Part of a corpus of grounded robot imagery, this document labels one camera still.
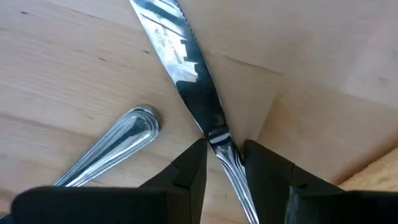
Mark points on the orange cloth towel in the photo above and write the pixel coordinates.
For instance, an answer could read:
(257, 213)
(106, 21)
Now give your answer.
(376, 174)

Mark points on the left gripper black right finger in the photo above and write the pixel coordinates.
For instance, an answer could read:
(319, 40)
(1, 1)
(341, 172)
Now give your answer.
(326, 208)

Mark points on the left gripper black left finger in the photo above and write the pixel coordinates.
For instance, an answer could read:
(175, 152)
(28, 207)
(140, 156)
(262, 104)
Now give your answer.
(109, 207)

